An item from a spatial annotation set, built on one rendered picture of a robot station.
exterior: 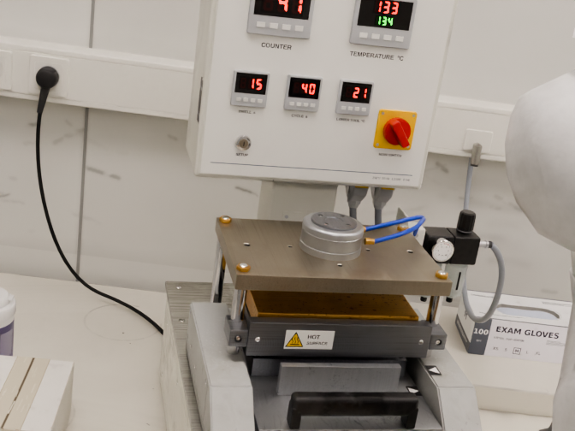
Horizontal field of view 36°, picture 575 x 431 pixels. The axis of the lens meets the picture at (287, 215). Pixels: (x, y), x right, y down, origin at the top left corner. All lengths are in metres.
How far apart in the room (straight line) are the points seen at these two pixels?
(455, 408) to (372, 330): 0.13
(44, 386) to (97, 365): 0.24
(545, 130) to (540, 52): 1.22
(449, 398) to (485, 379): 0.48
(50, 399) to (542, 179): 0.91
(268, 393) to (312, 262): 0.17
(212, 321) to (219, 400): 0.17
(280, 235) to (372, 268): 0.14
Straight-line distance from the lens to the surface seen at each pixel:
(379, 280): 1.08
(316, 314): 1.09
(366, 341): 1.10
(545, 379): 1.64
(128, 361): 1.56
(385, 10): 1.21
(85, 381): 1.50
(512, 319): 1.66
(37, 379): 1.33
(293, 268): 1.07
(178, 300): 1.37
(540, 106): 0.51
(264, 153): 1.22
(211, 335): 1.13
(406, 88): 1.25
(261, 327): 1.06
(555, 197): 0.50
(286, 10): 1.17
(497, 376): 1.61
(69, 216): 1.79
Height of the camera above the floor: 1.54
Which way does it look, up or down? 20 degrees down
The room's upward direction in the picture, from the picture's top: 8 degrees clockwise
